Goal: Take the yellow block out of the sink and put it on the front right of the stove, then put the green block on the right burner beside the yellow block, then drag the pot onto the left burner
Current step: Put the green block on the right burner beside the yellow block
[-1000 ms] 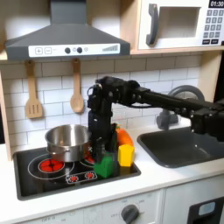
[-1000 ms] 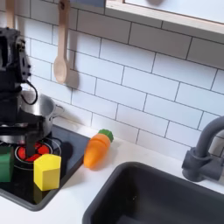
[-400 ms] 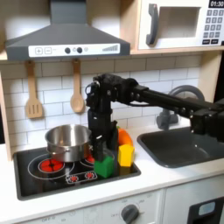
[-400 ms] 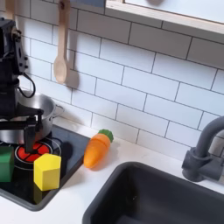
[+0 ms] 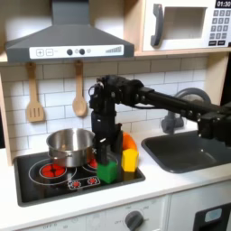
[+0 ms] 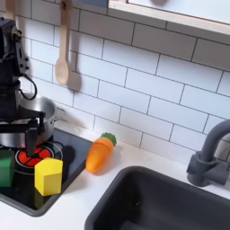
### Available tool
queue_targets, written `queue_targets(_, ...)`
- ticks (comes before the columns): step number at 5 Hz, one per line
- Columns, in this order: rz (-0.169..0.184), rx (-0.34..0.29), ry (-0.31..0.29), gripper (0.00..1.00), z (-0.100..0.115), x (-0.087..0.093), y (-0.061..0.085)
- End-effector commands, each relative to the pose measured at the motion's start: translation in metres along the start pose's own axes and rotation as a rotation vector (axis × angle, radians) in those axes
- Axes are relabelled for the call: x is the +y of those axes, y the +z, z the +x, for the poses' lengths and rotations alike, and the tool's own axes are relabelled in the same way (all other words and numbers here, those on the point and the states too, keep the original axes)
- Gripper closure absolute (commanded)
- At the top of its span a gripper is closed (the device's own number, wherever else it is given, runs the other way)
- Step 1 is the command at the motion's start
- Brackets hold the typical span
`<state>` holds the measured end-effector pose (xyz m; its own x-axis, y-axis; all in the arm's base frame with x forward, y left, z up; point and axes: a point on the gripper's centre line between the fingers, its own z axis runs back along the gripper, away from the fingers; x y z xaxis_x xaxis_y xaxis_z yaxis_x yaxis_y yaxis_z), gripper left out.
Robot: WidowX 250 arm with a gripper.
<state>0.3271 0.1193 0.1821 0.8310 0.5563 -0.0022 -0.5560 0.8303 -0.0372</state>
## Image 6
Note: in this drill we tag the green block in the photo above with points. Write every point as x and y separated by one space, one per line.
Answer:
6 170

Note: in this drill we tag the yellow block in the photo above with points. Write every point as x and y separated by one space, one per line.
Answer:
48 179

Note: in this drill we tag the steel pot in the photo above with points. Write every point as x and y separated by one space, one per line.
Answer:
49 125

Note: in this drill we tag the black toy stove top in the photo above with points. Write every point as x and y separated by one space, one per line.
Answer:
75 152

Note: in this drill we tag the orange toy carrot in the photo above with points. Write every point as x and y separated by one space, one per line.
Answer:
99 154

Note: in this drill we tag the wooden spoon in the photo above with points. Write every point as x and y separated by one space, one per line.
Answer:
62 72

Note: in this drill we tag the dark grey sink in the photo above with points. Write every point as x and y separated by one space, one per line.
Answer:
167 203

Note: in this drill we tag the dark grey tap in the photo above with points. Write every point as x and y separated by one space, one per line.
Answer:
203 167

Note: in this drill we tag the light wooden shelf board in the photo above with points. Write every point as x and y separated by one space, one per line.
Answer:
167 19

